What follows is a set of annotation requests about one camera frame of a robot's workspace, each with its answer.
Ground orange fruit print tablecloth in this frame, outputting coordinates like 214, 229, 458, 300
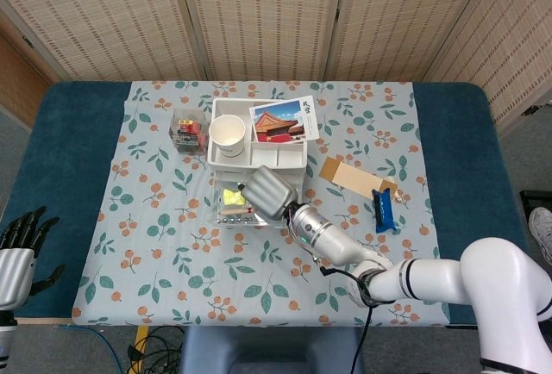
71, 80, 452, 327

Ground clear box yellow item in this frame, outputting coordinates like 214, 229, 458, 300
213, 173, 298, 229

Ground black floor stand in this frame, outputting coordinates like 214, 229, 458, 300
519, 190, 552, 209

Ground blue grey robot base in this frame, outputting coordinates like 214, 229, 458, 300
179, 326, 366, 374

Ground palace photo postcard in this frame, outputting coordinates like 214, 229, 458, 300
248, 97, 320, 145

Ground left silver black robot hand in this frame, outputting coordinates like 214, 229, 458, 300
0, 206, 66, 310

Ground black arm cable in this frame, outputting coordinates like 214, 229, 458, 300
317, 261, 377, 374

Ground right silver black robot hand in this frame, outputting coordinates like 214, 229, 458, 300
239, 165, 302, 223

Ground white sneaker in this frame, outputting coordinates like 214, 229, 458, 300
528, 207, 552, 259

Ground black floor cable bundle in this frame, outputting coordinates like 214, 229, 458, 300
127, 326, 187, 374

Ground metal bead chain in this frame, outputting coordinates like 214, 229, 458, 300
219, 215, 258, 226

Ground woven bamboo folding screen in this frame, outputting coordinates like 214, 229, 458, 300
0, 0, 552, 134

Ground teal table cover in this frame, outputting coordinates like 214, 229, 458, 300
0, 80, 530, 320

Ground white plastic drawer organizer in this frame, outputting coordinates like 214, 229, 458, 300
206, 97, 310, 186

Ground blue floor cable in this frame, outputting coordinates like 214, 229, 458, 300
55, 324, 122, 374

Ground white paper cup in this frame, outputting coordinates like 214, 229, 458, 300
208, 115, 248, 158

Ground tan cardboard strip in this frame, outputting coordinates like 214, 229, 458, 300
318, 157, 398, 198

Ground blue snack packet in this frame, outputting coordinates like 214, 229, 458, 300
371, 188, 398, 234

